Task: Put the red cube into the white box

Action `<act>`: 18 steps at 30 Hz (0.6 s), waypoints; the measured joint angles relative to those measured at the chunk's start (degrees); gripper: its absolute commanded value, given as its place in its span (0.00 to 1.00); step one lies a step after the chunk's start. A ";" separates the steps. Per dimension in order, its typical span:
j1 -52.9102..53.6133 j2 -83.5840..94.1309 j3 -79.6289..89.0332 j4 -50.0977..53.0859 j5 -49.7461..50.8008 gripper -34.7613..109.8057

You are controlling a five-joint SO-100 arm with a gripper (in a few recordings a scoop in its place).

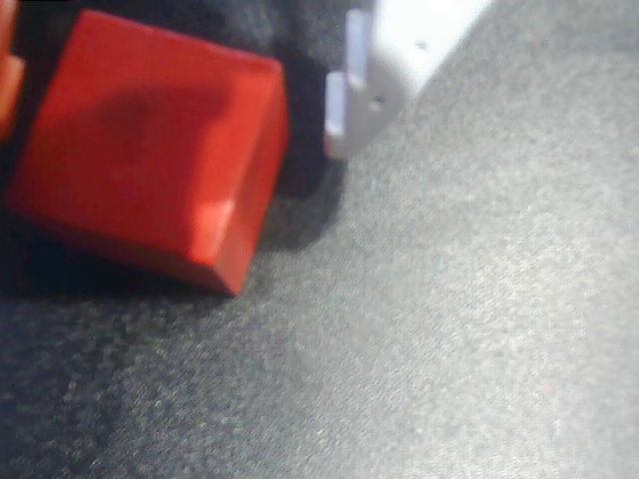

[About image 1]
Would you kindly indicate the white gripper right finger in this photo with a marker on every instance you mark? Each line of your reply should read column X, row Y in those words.
column 394, row 50

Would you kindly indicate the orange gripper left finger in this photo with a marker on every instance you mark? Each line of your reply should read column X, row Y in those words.
column 9, row 90

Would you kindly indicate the dark felt mat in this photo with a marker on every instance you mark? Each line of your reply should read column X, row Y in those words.
column 424, row 324

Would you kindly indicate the red cube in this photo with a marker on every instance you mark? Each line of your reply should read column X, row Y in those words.
column 145, row 149

